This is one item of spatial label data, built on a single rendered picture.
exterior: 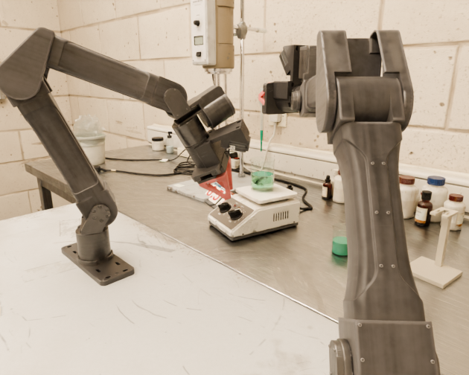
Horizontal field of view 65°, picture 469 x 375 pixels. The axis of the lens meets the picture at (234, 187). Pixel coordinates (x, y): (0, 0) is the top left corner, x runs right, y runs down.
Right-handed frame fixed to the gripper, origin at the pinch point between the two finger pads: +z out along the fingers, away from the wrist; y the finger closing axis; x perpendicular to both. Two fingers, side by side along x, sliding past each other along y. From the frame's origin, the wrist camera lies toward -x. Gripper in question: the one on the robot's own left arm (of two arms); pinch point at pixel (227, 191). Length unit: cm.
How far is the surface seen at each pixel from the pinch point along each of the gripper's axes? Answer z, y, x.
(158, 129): 13, 103, 64
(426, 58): 6, 43, -53
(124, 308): -4.3, -31.8, 12.2
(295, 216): 16.5, 5.0, -10.0
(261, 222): 10.9, -0.6, -3.6
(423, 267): 22.8, -13.4, -34.1
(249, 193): 6.3, 6.1, -1.8
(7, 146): -9, 137, 193
